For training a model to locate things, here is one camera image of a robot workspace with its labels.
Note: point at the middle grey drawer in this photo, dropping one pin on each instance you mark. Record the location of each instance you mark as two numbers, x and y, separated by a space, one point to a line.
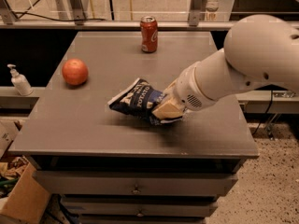
141 206

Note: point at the cardboard box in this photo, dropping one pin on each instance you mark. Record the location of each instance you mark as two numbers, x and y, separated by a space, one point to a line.
26 203

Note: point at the red coke can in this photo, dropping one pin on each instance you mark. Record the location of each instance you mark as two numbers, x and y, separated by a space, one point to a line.
149 31

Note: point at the top grey drawer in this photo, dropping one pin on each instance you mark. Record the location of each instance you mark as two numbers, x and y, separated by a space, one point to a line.
135 184

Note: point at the grey drawer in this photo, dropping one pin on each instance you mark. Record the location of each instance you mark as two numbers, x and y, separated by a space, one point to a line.
140 220
141 206
135 184

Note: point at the red apple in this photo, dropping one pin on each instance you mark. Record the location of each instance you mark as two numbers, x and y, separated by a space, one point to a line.
75 72

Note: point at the bottom grey drawer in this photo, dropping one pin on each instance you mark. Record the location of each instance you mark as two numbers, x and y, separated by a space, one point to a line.
140 220

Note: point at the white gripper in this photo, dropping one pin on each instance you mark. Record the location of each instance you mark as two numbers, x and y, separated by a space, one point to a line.
187 89

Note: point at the blue chip bag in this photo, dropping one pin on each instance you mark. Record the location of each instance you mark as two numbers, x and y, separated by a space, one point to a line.
138 100

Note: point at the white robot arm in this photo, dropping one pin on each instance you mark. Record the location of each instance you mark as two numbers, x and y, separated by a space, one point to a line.
259 50

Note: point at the white pump dispenser bottle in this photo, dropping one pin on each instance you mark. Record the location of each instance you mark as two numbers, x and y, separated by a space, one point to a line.
19 81

